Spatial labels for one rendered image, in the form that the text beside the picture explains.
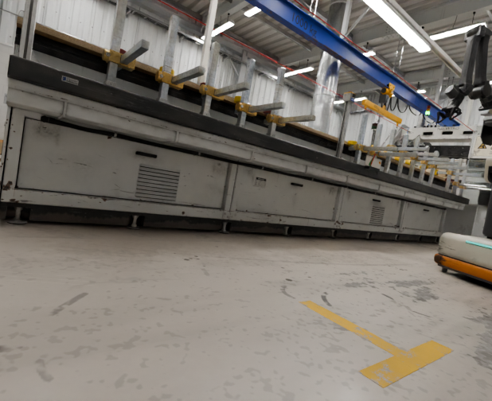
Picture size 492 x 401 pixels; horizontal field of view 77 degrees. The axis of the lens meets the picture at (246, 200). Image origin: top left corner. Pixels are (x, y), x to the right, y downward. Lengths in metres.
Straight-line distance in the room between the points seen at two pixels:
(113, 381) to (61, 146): 1.35
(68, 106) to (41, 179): 0.42
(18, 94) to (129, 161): 0.60
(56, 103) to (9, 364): 1.12
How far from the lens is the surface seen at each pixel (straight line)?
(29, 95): 1.58
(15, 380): 0.67
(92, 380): 0.65
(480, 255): 2.38
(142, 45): 1.37
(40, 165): 1.80
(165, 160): 1.93
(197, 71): 1.46
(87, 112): 1.60
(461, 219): 5.48
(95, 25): 9.36
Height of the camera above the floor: 0.37
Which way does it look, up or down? 3 degrees down
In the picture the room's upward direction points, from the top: 10 degrees clockwise
